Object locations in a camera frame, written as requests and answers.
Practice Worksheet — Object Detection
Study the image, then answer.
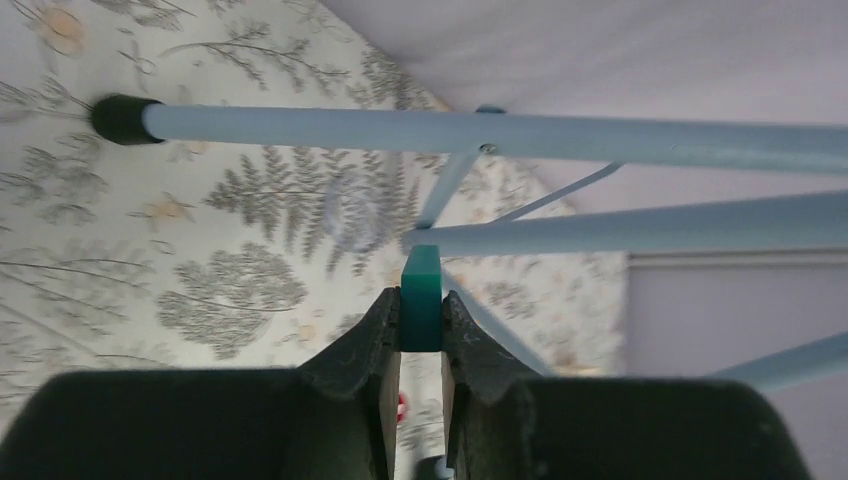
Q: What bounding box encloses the red die upper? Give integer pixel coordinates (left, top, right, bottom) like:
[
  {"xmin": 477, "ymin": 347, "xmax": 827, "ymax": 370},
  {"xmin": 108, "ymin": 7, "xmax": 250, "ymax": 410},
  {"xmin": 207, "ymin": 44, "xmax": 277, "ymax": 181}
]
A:
[{"xmin": 397, "ymin": 392, "xmax": 408, "ymax": 424}]

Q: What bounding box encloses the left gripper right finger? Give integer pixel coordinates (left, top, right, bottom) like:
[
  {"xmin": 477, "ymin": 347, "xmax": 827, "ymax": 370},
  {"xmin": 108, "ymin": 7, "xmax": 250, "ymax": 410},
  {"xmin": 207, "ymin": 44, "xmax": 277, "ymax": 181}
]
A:
[{"xmin": 441, "ymin": 293, "xmax": 810, "ymax": 479}]

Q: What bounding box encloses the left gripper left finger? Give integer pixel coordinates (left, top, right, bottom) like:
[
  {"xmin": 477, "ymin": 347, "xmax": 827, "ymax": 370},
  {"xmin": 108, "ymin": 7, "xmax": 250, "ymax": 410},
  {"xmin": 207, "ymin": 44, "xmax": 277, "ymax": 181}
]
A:
[{"xmin": 1, "ymin": 288, "xmax": 400, "ymax": 479}]

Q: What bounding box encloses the floral table cloth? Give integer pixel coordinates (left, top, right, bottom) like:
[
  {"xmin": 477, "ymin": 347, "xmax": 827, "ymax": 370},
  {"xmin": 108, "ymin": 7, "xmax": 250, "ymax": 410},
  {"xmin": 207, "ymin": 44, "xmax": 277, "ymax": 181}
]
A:
[{"xmin": 0, "ymin": 0, "xmax": 627, "ymax": 480}]

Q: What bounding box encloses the teal rectangular block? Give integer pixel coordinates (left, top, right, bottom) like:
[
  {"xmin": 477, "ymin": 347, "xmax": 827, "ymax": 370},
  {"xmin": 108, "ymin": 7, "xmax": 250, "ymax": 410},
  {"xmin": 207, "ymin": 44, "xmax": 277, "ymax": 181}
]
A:
[{"xmin": 398, "ymin": 245, "xmax": 442, "ymax": 353}]

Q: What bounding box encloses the blue tripod stand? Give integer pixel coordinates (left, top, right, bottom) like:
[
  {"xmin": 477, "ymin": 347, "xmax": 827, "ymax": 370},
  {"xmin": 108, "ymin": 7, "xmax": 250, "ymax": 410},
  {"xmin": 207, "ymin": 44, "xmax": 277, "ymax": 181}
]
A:
[{"xmin": 86, "ymin": 95, "xmax": 847, "ymax": 396}]

